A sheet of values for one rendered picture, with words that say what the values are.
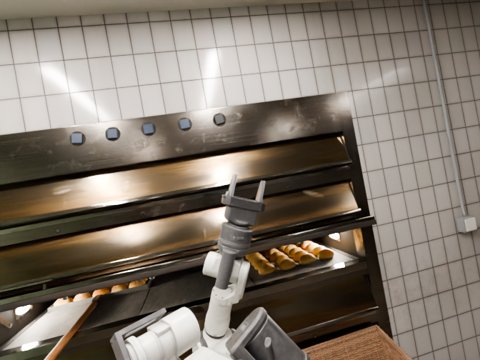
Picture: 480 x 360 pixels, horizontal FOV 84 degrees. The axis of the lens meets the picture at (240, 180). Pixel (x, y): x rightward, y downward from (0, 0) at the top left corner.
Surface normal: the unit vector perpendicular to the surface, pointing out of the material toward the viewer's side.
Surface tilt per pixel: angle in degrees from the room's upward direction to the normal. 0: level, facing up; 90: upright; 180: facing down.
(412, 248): 90
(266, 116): 90
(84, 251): 70
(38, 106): 90
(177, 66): 90
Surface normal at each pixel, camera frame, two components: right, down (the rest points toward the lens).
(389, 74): 0.18, -0.04
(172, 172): 0.11, -0.37
